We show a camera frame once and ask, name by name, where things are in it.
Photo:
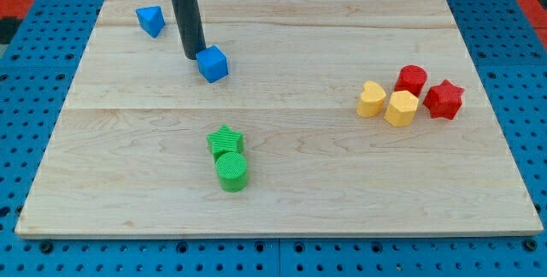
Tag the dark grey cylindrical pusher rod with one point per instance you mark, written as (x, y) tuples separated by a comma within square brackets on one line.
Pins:
[(189, 22)]

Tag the blue cube block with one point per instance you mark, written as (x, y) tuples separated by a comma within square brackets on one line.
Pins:
[(212, 64)]

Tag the green star block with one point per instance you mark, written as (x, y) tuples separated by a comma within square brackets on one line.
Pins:
[(225, 140)]

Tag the red star block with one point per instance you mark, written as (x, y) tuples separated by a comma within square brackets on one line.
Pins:
[(444, 100)]

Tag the blue triangular prism block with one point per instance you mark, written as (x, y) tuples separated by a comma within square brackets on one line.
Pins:
[(151, 20)]

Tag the green cylinder block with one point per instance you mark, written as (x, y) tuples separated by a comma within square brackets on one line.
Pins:
[(231, 169)]

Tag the light wooden board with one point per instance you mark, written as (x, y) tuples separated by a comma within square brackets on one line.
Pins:
[(128, 157)]

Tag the yellow heart block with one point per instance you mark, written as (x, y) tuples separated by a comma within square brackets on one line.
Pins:
[(371, 100)]

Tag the red cylinder block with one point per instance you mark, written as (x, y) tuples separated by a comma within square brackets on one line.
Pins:
[(411, 78)]

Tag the yellow hexagon block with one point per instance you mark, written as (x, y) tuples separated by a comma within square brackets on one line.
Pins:
[(401, 108)]

